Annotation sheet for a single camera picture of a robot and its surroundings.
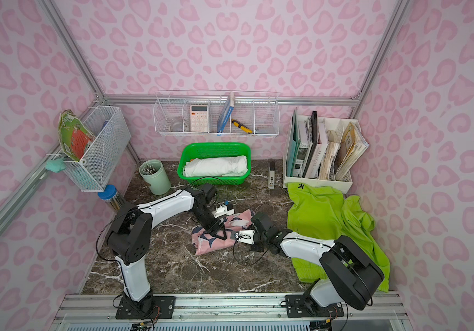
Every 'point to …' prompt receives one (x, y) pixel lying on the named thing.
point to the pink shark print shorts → (204, 243)
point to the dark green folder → (293, 146)
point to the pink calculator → (199, 118)
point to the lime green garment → (328, 216)
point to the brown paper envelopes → (353, 146)
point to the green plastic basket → (196, 150)
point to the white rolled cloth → (215, 166)
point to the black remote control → (271, 175)
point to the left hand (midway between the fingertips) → (221, 230)
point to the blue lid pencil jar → (110, 194)
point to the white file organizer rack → (320, 152)
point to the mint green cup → (153, 174)
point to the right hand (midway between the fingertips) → (247, 232)
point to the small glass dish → (177, 127)
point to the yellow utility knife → (242, 126)
